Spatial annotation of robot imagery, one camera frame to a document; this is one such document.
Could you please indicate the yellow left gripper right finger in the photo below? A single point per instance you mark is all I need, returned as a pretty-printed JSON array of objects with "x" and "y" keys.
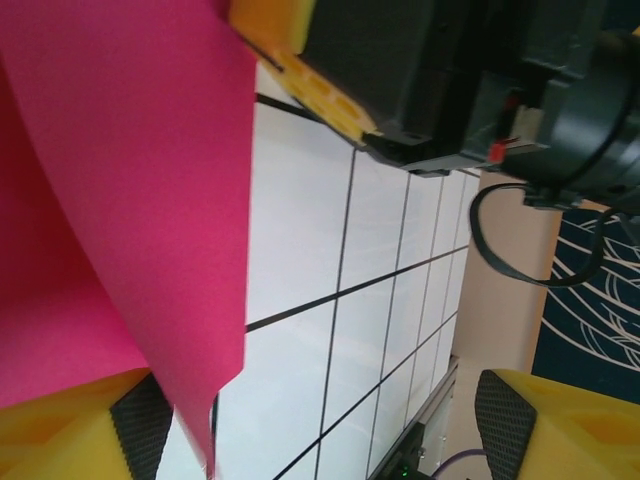
[{"x": 575, "y": 435}]

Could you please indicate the pink paper sheet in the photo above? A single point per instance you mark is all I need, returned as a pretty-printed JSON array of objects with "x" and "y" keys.
[{"x": 125, "y": 175}]

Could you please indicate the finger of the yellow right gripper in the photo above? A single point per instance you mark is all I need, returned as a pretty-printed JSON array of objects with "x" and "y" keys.
[
  {"x": 272, "y": 22},
  {"x": 325, "y": 97}
]

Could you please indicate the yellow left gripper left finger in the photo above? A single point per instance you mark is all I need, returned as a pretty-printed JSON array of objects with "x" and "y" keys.
[{"x": 65, "y": 440}]

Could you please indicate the aluminium side rail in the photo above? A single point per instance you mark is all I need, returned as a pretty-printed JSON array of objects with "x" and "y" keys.
[{"x": 440, "y": 400}]

